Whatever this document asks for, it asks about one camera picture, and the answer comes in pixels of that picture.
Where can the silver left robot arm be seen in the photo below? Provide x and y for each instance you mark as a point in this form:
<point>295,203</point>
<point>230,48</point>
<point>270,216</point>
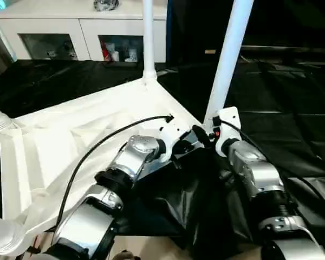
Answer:
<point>130,159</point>

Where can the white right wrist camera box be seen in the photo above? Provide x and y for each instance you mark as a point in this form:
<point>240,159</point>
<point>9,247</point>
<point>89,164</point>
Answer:
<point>230,122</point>

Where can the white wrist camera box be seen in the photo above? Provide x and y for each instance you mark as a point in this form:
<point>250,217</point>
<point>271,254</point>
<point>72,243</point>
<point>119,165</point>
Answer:
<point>173,132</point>
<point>230,122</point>

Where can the white glass-door cabinet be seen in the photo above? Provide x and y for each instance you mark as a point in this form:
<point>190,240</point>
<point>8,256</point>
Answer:
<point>84,27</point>

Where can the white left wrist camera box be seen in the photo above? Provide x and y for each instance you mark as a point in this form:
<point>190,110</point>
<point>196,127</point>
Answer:
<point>173,132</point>

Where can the black mat cloth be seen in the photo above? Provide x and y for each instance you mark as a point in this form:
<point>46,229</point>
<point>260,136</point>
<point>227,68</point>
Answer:
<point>273,108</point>

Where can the grey metal bar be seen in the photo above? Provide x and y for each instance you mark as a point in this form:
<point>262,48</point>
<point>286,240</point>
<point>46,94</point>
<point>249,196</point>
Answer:
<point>287,48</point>

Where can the white plastic table top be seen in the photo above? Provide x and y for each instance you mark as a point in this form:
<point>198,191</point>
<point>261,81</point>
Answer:
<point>70,130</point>

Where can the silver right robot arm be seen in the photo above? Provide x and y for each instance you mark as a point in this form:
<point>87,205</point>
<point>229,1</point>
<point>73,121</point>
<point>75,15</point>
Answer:
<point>254,168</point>

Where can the grey bundle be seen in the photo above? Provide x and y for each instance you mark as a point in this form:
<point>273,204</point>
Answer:
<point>106,5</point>

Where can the grey curtain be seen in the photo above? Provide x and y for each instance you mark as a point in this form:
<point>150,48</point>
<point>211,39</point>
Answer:
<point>0,40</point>

